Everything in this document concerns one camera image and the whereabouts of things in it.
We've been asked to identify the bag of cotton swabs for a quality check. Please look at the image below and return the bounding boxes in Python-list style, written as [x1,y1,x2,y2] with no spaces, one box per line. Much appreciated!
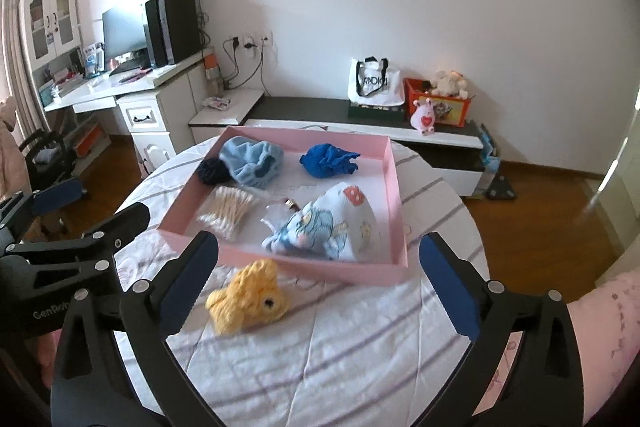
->
[196,185,260,242]

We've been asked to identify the dark navy scrunchie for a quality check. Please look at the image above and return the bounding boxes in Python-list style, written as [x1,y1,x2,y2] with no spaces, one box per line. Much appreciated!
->
[195,157,232,186]

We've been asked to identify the yellow crocheted toy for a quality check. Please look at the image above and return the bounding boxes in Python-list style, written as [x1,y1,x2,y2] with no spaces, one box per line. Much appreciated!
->
[205,259,290,336]

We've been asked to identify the light blue fleece hat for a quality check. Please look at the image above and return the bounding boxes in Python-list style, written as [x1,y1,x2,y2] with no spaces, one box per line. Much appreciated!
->
[219,135,284,190]

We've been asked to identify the clear bag with hairband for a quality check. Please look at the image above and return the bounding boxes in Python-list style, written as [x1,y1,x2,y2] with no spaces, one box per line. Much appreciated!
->
[262,198,300,231]

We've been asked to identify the pink shallow box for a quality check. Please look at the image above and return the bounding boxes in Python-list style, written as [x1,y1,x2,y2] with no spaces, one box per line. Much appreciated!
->
[157,124,410,287]

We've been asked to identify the royal blue knitted item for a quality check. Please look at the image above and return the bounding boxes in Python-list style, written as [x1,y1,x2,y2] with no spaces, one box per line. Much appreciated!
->
[299,143,360,179]

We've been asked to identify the cartoon print baby cloth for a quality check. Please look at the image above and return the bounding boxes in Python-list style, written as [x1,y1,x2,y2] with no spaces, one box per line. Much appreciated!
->
[262,182,381,262]

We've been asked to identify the black office chair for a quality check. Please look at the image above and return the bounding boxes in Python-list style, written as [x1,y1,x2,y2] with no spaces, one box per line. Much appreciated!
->
[18,129,77,191]

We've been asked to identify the pink bedding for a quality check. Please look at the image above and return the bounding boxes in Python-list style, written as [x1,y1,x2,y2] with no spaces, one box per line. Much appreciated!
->
[459,270,639,426]

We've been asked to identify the stack of books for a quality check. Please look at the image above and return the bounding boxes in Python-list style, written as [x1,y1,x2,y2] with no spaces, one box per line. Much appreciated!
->
[38,70,86,105]

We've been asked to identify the white desk with drawers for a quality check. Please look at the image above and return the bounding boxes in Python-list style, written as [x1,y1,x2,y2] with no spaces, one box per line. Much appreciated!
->
[44,48,214,174]

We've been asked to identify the white glass door cabinet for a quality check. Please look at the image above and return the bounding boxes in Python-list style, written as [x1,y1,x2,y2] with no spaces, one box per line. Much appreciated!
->
[18,0,80,72]

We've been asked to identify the computer monitor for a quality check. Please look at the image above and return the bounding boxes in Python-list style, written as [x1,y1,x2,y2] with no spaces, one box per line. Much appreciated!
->
[102,4,146,60]

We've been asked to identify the blue packages beside stand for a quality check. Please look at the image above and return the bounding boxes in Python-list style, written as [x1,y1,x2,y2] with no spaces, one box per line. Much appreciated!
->
[476,124,501,196]

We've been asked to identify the black computer tower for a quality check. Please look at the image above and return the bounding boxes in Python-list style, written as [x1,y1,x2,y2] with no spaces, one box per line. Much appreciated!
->
[144,0,202,68]

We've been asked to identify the low black white tv stand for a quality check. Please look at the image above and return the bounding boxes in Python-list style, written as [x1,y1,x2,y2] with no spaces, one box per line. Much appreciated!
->
[243,96,484,197]

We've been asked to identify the red toy storage box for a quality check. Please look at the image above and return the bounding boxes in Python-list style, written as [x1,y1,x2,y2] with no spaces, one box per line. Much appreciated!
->
[404,78,472,127]

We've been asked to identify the pink plush toy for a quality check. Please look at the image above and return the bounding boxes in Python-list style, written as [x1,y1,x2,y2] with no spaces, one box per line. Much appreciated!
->
[409,98,436,135]

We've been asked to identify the white plush sheep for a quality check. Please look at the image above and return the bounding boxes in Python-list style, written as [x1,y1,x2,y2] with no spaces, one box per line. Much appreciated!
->
[431,70,469,100]

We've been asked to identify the white tote bag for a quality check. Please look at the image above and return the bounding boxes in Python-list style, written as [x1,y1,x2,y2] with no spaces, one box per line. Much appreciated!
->
[347,56,405,107]

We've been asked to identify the wall power sockets with cables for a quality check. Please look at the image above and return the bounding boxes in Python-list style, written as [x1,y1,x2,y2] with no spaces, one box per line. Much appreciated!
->
[221,32,273,96]

